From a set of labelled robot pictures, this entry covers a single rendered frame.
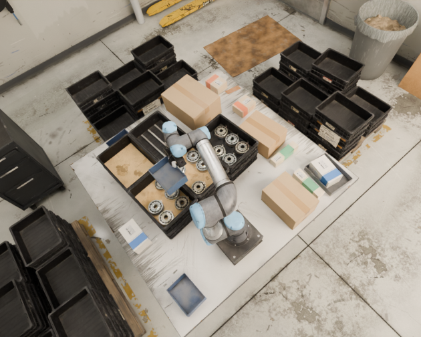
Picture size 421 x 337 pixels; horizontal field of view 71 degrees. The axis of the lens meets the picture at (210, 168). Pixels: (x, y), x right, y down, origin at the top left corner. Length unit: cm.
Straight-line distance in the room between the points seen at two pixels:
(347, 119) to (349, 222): 93
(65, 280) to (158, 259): 88
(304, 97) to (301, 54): 64
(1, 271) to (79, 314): 86
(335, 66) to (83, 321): 310
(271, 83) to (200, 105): 123
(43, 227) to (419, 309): 306
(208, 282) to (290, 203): 73
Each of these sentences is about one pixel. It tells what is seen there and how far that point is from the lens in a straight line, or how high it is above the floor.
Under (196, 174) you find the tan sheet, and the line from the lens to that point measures 212.
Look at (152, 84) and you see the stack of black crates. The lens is 328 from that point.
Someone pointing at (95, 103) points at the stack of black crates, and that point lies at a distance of 335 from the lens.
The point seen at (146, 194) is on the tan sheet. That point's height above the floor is 83.
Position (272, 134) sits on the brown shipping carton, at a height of 86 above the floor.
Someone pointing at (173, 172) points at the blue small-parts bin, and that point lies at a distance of 188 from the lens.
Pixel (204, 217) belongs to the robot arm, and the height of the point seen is 143.
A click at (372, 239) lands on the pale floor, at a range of 300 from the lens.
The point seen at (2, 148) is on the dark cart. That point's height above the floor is 89.
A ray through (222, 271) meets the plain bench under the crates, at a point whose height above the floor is 70.
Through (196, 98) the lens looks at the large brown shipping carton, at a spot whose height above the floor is 90.
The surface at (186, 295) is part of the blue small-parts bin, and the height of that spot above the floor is 70.
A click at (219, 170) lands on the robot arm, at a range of 142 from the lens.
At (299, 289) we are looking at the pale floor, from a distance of 273.
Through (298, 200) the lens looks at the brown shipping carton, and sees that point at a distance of 200.
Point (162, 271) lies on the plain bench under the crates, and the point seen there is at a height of 70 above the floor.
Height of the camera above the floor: 267
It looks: 60 degrees down
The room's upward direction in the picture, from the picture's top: 12 degrees counter-clockwise
